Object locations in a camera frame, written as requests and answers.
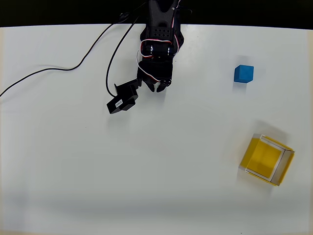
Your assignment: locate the blue cube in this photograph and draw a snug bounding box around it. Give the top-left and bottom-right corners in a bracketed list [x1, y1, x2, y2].
[234, 64, 255, 84]

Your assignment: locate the yellow open box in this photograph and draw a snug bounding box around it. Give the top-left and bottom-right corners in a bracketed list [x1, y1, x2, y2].
[238, 133, 296, 188]

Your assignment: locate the red and white servo wire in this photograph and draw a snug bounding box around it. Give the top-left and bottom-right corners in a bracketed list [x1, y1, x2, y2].
[135, 0, 184, 84]

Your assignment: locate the black wrist-mounted camera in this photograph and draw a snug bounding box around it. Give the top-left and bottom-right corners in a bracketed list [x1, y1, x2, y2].
[106, 79, 143, 115]

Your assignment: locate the black camera cable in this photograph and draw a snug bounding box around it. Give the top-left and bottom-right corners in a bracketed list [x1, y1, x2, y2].
[105, 14, 143, 97]

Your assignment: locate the long thin black cable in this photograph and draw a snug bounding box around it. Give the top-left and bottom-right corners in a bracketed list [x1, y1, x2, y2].
[0, 11, 131, 97]

